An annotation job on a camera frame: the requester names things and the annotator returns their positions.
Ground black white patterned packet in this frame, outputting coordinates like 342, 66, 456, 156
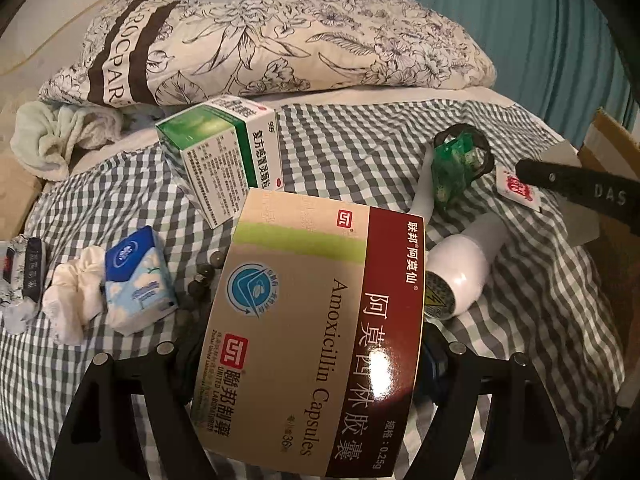
0, 236, 48, 333

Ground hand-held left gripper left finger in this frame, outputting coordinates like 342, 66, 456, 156
49, 341, 211, 480

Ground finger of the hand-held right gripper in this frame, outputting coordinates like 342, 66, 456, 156
515, 157, 640, 236

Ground blue tissue pack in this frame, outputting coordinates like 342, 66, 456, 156
104, 225, 180, 336

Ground gold maroon medicine box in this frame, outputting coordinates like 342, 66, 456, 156
190, 187, 428, 480

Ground checkered blanket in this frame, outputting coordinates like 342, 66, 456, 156
0, 100, 626, 480

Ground dark bead bracelet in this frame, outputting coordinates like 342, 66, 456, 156
180, 250, 226, 316

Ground floral patterned pillow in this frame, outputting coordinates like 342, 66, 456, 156
39, 0, 497, 108

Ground teal curtain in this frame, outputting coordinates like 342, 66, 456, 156
397, 0, 640, 126

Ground cardboard box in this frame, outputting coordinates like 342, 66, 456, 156
542, 107, 640, 411

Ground red white small packet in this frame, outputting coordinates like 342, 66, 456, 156
495, 166, 546, 209

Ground green white medicine box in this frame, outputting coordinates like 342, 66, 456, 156
155, 95, 287, 231

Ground mint green cloth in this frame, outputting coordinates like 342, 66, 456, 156
11, 101, 126, 182

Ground white crumpled socks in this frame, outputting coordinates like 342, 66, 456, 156
42, 246, 108, 345

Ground green sachet bag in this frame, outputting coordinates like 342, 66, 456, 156
431, 131, 482, 206

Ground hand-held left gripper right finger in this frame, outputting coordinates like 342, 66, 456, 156
400, 335, 568, 480

